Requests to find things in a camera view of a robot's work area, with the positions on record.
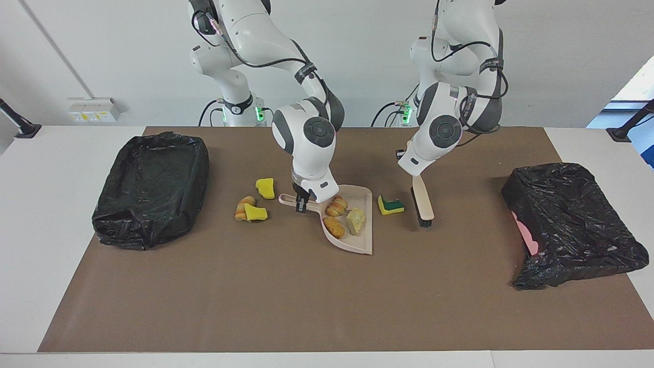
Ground striped toy croissant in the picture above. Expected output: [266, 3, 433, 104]
[325, 196, 349, 217]
[346, 207, 367, 236]
[235, 196, 257, 221]

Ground brown toy bread roll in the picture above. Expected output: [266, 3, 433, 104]
[323, 216, 346, 239]

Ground beige hand brush black bristles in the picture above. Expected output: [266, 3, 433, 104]
[410, 175, 435, 227]

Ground yellow and green sponge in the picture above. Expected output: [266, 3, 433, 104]
[378, 194, 405, 216]

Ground pale pink plastic dustpan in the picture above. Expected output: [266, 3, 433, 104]
[278, 185, 373, 255]

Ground bin lined with black bag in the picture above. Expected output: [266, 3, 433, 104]
[92, 131, 210, 251]

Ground pink plastic bin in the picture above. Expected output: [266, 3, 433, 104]
[512, 211, 540, 256]

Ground crumpled black trash bag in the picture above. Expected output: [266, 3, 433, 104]
[501, 163, 650, 290]

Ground brown table mat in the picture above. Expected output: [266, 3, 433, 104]
[38, 127, 654, 352]

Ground black clamp stand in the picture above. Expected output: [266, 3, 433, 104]
[0, 97, 42, 139]
[606, 100, 654, 143]

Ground black base power cable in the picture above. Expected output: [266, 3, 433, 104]
[198, 99, 225, 127]
[370, 84, 419, 127]

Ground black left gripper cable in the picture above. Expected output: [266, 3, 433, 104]
[432, 0, 509, 149]

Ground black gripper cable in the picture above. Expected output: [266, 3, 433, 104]
[192, 10, 333, 98]
[432, 0, 509, 149]

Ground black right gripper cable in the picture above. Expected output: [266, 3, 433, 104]
[192, 10, 333, 98]

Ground white wall socket box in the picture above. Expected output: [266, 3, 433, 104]
[67, 97, 121, 123]

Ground white wall conduit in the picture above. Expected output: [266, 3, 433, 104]
[19, 0, 95, 99]

